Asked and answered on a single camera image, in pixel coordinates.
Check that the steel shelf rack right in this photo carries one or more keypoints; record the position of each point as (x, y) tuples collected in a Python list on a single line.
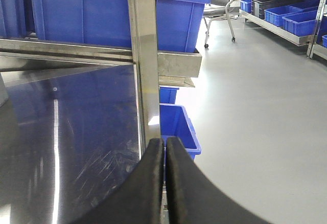
[(316, 43)]

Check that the stainless steel rack frame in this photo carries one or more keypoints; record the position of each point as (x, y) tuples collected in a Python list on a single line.
[(151, 67)]

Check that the small blue bin on shelf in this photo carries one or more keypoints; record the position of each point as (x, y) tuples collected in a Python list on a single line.
[(275, 15)]

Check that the black plastic bin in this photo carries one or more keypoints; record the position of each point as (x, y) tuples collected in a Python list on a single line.
[(258, 7)]

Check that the blue bin under table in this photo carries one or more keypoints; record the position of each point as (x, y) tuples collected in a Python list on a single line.
[(175, 122)]

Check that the large blue bin right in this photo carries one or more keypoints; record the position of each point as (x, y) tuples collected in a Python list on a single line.
[(106, 22)]

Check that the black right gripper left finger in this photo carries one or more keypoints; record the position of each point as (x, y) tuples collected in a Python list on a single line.
[(138, 198)]

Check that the small blue bin front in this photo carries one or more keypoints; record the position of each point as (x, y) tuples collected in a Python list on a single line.
[(301, 24)]

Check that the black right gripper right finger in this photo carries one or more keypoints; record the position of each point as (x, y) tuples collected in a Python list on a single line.
[(193, 198)]

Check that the gray hollow square base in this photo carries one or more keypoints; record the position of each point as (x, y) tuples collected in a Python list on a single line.
[(3, 92)]

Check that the gray office chair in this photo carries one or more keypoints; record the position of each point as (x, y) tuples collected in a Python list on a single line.
[(215, 10)]

